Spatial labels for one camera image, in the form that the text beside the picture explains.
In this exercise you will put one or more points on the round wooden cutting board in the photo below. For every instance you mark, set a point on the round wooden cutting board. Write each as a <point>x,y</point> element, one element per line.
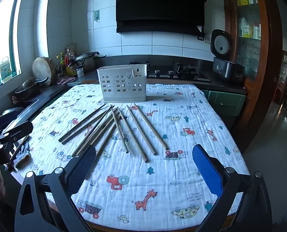
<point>42,70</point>

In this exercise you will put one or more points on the black range hood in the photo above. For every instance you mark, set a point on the black range hood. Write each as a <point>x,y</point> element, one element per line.
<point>158,4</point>

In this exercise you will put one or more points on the black rice cooker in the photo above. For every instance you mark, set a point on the black rice cooker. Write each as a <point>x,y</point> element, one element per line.
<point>226,69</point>

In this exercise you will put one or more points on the printed white blanket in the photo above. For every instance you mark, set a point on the printed white blanket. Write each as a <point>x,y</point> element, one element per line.
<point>143,188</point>

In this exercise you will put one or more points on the white wall socket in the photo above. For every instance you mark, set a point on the white wall socket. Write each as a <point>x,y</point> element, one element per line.
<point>207,38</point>

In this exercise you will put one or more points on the small white jar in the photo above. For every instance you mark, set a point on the small white jar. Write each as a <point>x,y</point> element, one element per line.
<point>80,72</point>

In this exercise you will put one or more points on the grey knit glove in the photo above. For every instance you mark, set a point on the grey knit glove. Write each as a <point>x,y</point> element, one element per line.
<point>22,153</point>

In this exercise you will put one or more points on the white plastic utensil holder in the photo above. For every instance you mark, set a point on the white plastic utensil holder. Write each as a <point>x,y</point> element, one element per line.
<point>124,89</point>

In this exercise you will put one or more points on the dark oil bottle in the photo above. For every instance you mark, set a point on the dark oil bottle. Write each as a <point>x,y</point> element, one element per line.
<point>71,65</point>

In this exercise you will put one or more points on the steel pressure cooker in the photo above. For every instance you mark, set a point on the steel pressure cooker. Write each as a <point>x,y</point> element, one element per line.
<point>87,61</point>

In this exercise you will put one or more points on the green base cabinet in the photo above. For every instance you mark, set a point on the green base cabinet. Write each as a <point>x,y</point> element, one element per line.
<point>226,104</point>

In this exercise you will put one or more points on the steel wok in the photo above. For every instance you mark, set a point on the steel wok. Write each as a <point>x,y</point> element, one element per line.
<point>28,88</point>

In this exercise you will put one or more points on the green wall hook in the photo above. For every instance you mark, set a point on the green wall hook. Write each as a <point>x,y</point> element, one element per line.
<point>96,15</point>

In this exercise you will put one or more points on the steel sink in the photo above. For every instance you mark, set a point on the steel sink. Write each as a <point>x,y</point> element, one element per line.
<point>25,106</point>

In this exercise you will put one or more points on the row of wooden chopsticks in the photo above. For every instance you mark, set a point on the row of wooden chopsticks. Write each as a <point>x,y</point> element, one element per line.
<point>132,135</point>

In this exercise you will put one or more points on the wooden glass-door cabinet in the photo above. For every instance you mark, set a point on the wooden glass-door cabinet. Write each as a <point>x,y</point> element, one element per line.
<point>266,65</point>

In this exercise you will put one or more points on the window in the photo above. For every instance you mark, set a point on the window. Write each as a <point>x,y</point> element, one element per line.
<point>0,29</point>

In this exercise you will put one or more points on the yellow green bottle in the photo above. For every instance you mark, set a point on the yellow green bottle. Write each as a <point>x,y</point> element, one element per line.
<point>60,65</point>

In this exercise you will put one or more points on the black gas stove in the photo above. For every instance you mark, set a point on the black gas stove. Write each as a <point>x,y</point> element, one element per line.
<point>182,72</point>

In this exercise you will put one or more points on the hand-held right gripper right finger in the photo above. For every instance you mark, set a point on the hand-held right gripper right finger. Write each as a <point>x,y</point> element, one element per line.
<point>206,171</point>

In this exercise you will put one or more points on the pink cloth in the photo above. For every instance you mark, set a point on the pink cloth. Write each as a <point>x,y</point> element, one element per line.
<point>66,80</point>

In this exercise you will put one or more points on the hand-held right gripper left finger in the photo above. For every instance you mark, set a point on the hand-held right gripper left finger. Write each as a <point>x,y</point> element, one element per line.
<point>81,168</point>

